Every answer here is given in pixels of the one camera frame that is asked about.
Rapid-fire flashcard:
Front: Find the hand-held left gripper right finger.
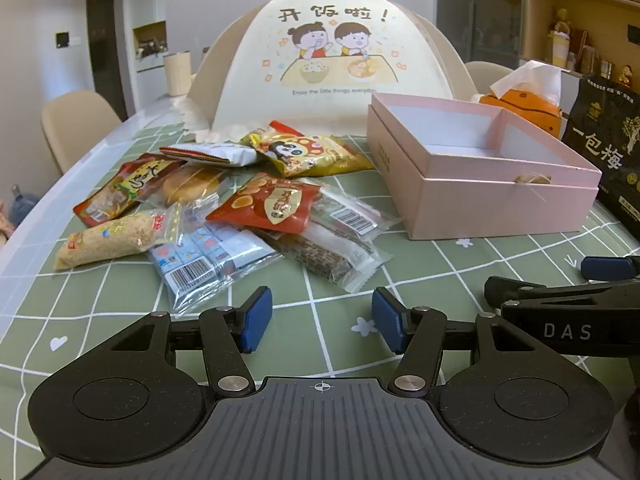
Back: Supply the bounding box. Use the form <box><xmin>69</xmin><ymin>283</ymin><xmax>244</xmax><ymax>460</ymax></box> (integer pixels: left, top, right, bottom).
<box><xmin>372</xmin><ymin>286</ymin><xmax>540</xmax><ymax>397</ymax></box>

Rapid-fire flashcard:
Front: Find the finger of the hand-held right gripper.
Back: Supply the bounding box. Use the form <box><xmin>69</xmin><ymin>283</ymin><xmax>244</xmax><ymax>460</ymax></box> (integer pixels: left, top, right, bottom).
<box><xmin>484</xmin><ymin>276</ymin><xmax>551</xmax><ymax>307</ymax></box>
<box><xmin>580</xmin><ymin>256</ymin><xmax>640</xmax><ymax>281</ymax></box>

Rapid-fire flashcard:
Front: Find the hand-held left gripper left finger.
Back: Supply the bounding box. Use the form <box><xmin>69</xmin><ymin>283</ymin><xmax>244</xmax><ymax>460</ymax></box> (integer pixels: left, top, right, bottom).
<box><xmin>106</xmin><ymin>286</ymin><xmax>274</xmax><ymax>397</ymax></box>

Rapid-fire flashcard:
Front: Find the clear packet of blue candies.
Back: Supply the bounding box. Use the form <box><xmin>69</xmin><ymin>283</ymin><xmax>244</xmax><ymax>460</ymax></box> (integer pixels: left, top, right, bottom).
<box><xmin>146</xmin><ymin>224</ymin><xmax>285</xmax><ymax>317</ymax></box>

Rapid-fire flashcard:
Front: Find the clear packet with brown bar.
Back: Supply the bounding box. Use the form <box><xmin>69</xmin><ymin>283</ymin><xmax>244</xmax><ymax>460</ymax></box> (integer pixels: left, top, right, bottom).
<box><xmin>265</xmin><ymin>220</ymin><xmax>393</xmax><ymax>295</ymax></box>

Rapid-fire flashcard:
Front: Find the clear packet with barcode label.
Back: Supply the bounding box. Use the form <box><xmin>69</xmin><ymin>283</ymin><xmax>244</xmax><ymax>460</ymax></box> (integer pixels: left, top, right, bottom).
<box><xmin>307</xmin><ymin>184</ymin><xmax>402</xmax><ymax>242</ymax></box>

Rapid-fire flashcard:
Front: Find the red biscuit packet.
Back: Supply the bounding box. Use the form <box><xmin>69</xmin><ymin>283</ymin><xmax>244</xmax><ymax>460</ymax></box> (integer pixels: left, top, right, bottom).
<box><xmin>205</xmin><ymin>172</ymin><xmax>322</xmax><ymax>235</ymax></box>

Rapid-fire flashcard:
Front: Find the pink cardboard box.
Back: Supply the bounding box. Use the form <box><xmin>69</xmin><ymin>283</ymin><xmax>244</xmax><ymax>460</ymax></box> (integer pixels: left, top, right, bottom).
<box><xmin>366</xmin><ymin>92</ymin><xmax>603</xmax><ymax>241</ymax></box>

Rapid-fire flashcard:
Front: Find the clear packet with round bun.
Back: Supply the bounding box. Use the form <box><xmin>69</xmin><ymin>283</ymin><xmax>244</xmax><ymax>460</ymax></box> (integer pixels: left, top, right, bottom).
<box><xmin>142</xmin><ymin>164</ymin><xmax>232</xmax><ymax>213</ymax></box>

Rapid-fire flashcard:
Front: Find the beige crumbly snack packet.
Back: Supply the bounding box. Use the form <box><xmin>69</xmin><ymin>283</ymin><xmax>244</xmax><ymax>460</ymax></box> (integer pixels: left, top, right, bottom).
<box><xmin>53</xmin><ymin>204</ymin><xmax>185</xmax><ymax>272</ymax></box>

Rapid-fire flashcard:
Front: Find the white packet with red stripes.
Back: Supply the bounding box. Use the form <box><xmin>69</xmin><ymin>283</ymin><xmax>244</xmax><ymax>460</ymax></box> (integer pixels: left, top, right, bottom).
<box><xmin>159</xmin><ymin>142</ymin><xmax>259</xmax><ymax>169</ymax></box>

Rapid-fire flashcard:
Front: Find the yellow cartoon snack packet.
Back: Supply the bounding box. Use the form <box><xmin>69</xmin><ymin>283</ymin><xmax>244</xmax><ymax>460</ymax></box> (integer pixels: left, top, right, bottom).
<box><xmin>250</xmin><ymin>132</ymin><xmax>376</xmax><ymax>179</ymax></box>

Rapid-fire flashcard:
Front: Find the red chicken snack packet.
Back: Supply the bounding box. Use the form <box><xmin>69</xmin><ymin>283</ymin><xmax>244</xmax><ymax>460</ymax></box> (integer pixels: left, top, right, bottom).
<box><xmin>73</xmin><ymin>152</ymin><xmax>187</xmax><ymax>227</ymax></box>

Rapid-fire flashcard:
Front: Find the green checked tablecloth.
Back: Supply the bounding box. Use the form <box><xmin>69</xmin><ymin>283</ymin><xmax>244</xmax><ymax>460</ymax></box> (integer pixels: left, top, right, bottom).
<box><xmin>0</xmin><ymin>120</ymin><xmax>640</xmax><ymax>413</ymax></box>

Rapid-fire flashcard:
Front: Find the black printed bag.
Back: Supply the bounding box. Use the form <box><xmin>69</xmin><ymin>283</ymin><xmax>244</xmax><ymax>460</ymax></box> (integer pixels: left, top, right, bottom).
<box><xmin>560</xmin><ymin>74</ymin><xmax>640</xmax><ymax>241</ymax></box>

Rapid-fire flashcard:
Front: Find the orange ball tissue holder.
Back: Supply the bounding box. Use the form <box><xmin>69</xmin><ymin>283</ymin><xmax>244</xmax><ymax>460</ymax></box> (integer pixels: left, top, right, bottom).
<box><xmin>478</xmin><ymin>89</ymin><xmax>563</xmax><ymax>138</ymax></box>

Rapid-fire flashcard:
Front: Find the white tissue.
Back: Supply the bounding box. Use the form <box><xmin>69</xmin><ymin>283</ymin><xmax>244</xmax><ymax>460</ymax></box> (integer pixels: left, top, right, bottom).
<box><xmin>489</xmin><ymin>59</ymin><xmax>565</xmax><ymax>104</ymax></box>

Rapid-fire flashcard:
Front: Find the beige chair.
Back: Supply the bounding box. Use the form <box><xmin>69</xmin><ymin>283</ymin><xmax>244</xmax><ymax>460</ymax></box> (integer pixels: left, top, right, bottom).
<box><xmin>464</xmin><ymin>61</ymin><xmax>517</xmax><ymax>97</ymax></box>
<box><xmin>187</xmin><ymin>14</ymin><xmax>248</xmax><ymax>103</ymax></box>
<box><xmin>412</xmin><ymin>11</ymin><xmax>482</xmax><ymax>102</ymax></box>
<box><xmin>41</xmin><ymin>90</ymin><xmax>124</xmax><ymax>175</ymax></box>

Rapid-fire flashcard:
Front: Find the white tumbler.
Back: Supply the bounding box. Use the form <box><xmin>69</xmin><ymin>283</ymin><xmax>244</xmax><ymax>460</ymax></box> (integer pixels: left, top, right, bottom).
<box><xmin>549</xmin><ymin>32</ymin><xmax>571</xmax><ymax>68</ymax></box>

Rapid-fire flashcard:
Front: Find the wooden display shelf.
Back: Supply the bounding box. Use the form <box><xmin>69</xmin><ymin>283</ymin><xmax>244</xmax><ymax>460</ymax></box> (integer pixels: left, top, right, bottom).
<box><xmin>519</xmin><ymin>0</ymin><xmax>640</xmax><ymax>83</ymax></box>

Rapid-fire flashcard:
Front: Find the blue grey cloth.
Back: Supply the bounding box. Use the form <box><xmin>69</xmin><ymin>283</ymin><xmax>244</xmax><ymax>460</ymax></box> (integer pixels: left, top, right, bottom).
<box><xmin>11</xmin><ymin>184</ymin><xmax>43</xmax><ymax>223</ymax></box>

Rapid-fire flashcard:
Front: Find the printed white food cover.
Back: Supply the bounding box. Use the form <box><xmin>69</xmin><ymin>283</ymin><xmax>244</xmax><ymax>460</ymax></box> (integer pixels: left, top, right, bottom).
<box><xmin>170</xmin><ymin>0</ymin><xmax>457</xmax><ymax>144</ymax></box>

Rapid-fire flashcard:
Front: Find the glass door cabinet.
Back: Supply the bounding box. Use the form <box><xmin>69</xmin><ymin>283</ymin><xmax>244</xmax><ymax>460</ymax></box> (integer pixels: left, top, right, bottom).
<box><xmin>436</xmin><ymin>0</ymin><xmax>525</xmax><ymax>68</ymax></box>

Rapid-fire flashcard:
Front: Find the dark door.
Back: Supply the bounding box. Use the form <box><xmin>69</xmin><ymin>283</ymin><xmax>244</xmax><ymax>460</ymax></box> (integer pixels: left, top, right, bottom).
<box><xmin>84</xmin><ymin>0</ymin><xmax>129</xmax><ymax>120</ymax></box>

